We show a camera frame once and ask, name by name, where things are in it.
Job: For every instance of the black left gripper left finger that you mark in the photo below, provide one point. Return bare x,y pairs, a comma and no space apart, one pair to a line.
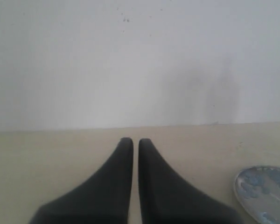
102,199

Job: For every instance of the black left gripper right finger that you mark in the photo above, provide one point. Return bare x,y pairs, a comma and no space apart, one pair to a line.
167,198

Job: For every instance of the round steel plate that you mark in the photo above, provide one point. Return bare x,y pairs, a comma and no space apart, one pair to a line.
257,189

